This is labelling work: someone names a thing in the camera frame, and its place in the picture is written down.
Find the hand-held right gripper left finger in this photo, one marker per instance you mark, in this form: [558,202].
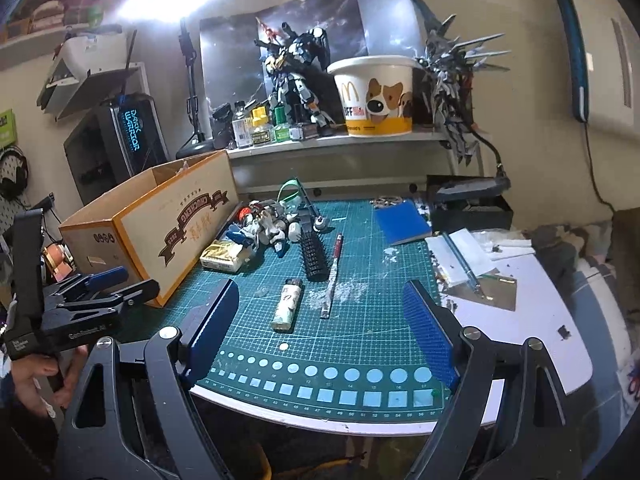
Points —
[214,327]

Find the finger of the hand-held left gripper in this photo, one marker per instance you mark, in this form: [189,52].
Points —
[131,295]
[111,277]

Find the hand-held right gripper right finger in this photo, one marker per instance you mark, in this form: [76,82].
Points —
[431,332]

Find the person's left forearm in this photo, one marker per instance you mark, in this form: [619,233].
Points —
[22,440]

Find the person's left hand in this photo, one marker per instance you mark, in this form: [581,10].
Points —
[35,377]

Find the copper coloured device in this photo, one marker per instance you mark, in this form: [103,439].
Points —
[57,260]

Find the brown cardboard box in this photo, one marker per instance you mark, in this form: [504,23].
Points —
[150,230]

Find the metal plate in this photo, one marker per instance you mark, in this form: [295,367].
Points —
[492,297]

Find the gold foil packet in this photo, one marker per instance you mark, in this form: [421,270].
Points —
[225,257]

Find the green cutting mat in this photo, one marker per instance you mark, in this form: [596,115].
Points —
[360,320]

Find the white lighter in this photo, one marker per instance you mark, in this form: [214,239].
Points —
[287,306]

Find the blue sanding pad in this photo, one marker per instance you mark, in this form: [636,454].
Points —
[402,222]

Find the white blue robot model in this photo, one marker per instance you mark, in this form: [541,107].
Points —
[267,225]

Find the white paper sheet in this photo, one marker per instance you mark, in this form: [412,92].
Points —
[510,247]

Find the black computer case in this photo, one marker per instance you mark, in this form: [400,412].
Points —
[110,150]

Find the black storage box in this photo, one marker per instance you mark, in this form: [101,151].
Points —
[475,212]

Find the black headphones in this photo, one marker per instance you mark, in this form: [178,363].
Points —
[12,175]

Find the small black plastic piece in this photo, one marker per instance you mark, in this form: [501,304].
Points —
[564,332]

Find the black gooseneck clip lamp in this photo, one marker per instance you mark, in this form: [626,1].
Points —
[470,190]

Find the green black hand tool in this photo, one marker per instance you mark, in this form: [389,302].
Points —
[302,200]

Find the patterned blanket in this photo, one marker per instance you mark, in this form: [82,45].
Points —
[600,270]

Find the black paint bottle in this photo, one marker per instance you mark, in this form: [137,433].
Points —
[221,127]

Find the black desk stand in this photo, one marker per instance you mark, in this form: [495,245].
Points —
[192,105]

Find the clear glass bottle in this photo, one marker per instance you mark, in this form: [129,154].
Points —
[241,129]

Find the yellow cap bottle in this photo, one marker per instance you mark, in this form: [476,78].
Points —
[259,129]

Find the grey desk shelf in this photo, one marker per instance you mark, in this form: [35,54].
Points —
[350,141]

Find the green label bottle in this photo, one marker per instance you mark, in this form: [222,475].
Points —
[280,129]

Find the small paint jar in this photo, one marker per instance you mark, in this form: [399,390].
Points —
[296,133]

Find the white printer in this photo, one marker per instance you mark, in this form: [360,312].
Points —
[85,54]

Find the white paper bucket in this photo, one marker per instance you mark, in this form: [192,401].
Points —
[375,100]

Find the grey winged robot model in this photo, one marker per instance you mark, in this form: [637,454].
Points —
[450,90]

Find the dark standing robot model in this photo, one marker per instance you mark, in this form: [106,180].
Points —
[295,75]

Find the green wall sign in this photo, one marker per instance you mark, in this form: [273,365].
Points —
[6,127]

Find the white wall shelf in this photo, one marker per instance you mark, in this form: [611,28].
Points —
[100,92]

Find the dark wall poster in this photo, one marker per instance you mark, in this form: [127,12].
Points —
[235,60]

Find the blue black wall device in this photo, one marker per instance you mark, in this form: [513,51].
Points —
[570,45]

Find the white wall unit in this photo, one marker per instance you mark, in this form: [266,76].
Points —
[622,70]

